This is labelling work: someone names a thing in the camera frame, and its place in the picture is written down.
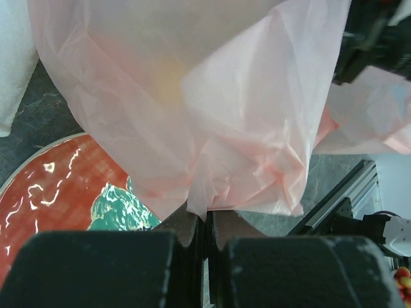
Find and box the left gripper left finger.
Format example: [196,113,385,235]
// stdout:
[1,210,203,307]

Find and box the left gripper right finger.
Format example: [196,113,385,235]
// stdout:
[206,211,404,307]

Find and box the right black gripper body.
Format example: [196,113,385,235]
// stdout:
[333,0,410,85]

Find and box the pink plastic bag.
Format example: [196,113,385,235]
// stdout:
[28,1,410,219]

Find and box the red teal floral plate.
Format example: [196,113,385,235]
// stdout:
[1,133,161,279]

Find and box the orange floral folded cloth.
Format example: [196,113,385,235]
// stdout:
[394,267,411,302]

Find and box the white folded towel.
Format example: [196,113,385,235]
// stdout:
[1,0,39,137]

